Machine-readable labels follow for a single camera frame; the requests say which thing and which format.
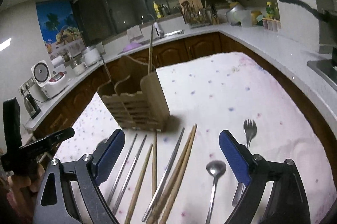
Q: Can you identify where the yellow green oil bottle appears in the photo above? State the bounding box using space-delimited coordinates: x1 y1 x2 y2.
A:
266 1 276 19

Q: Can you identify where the gas stove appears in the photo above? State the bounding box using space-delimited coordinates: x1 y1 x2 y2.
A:
307 47 337 91

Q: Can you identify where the yellow detergent bottle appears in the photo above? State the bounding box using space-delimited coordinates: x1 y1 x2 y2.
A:
153 2 162 19

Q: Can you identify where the small white slow cooker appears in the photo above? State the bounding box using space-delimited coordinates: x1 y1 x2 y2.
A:
70 56 87 76

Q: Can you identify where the steel spoon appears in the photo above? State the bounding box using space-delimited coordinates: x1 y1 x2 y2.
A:
205 160 227 224

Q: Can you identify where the wooden utensil holder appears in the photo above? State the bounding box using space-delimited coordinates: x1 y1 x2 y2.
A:
97 56 170 131

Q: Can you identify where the wooden cutting board rack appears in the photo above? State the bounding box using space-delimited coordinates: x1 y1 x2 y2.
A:
179 0 210 28

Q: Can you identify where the person's left hand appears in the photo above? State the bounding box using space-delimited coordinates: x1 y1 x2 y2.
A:
1 164 45 223

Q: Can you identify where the wooden chopstick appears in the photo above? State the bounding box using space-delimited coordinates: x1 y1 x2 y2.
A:
151 132 157 196
124 144 153 224
148 24 154 74
158 123 198 224
146 123 197 224

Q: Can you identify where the tropical fruit poster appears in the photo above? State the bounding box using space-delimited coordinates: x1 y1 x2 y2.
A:
36 0 85 60

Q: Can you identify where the black wok pan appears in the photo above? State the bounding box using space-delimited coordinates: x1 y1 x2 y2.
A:
279 0 336 27

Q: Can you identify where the white rice cooker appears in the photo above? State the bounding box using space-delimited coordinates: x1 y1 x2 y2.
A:
31 60 68 99

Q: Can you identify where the floral white tablecloth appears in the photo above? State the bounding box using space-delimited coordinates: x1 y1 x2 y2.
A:
53 51 331 224

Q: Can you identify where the steel fork small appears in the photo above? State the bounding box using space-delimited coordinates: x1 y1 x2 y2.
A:
231 118 258 208

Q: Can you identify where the kitchen faucet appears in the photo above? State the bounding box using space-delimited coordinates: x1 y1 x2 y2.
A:
146 13 164 39

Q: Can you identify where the purple cloth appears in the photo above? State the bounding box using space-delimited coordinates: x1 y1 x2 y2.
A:
123 43 142 52

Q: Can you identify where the steel electric kettle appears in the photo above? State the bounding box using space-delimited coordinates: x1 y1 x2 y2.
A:
23 94 41 119

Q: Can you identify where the wall power socket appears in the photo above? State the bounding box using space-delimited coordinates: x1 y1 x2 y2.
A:
18 77 35 95

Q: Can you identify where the metal chopstick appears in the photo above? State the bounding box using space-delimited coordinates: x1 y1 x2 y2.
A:
112 135 147 214
107 134 138 205
100 54 114 84
142 128 185 222

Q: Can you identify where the white pot cooker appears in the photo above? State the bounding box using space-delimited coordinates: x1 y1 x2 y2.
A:
81 45 101 67

